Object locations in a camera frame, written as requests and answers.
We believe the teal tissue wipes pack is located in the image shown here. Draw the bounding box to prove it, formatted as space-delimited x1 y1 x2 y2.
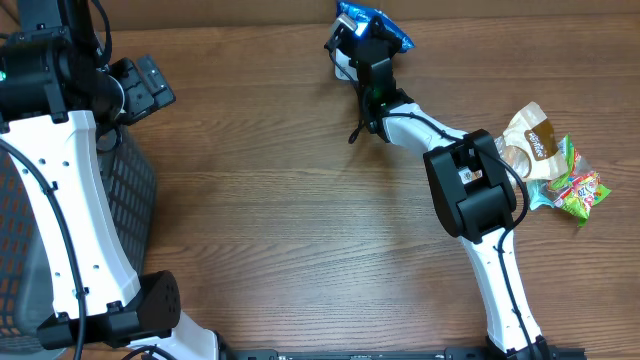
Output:
527 180 555 211

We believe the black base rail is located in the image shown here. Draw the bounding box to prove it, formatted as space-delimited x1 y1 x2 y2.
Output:
219 346 589 360

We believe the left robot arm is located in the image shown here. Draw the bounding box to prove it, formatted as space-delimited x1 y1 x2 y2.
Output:
1 0 221 359

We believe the grey plastic mesh basket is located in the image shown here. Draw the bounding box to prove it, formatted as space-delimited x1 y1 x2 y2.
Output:
1 128 157 359

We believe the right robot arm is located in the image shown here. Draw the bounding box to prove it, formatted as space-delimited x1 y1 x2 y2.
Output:
325 13 553 359

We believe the green Haribo candy bag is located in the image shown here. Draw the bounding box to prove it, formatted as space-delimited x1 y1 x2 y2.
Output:
546 134 611 227

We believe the blue snack wrapper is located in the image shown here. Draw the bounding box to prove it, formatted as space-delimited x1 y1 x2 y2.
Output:
336 1 415 53

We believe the beige brown snack bag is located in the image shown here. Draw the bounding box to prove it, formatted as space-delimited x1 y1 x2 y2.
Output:
494 102 568 182

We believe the white barcode scanner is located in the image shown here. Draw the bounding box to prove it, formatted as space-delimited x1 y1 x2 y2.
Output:
333 49 358 81

